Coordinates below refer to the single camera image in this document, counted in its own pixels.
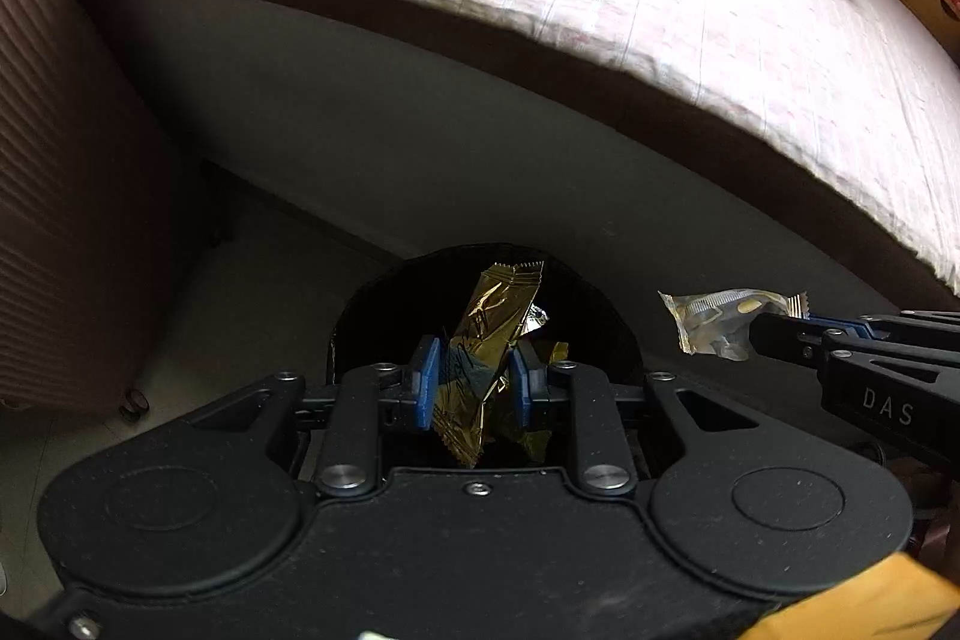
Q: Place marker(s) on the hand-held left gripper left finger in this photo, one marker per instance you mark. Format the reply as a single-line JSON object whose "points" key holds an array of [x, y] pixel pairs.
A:
{"points": [[426, 385]]}

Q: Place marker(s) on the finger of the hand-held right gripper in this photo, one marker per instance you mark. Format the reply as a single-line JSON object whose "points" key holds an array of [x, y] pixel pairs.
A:
{"points": [[787, 340], [922, 326]]}

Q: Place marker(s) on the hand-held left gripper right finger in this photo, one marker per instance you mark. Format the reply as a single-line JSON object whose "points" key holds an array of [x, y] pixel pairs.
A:
{"points": [[523, 389]]}

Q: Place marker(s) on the gold snack wrapper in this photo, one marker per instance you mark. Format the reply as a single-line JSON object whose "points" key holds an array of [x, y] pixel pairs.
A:
{"points": [[480, 340]]}

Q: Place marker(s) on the clear plastic wrapper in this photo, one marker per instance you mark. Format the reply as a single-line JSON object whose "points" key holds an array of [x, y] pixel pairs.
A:
{"points": [[705, 321]]}

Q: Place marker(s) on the trash bin with black bag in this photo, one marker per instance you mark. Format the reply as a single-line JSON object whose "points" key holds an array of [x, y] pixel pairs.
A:
{"points": [[375, 317]]}

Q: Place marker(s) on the crumpled gold foil wrapper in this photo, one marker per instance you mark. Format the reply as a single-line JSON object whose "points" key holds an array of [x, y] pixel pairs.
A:
{"points": [[556, 351]]}

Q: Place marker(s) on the pink ribbed suitcase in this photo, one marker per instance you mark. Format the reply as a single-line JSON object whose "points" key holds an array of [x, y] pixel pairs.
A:
{"points": [[75, 160]]}

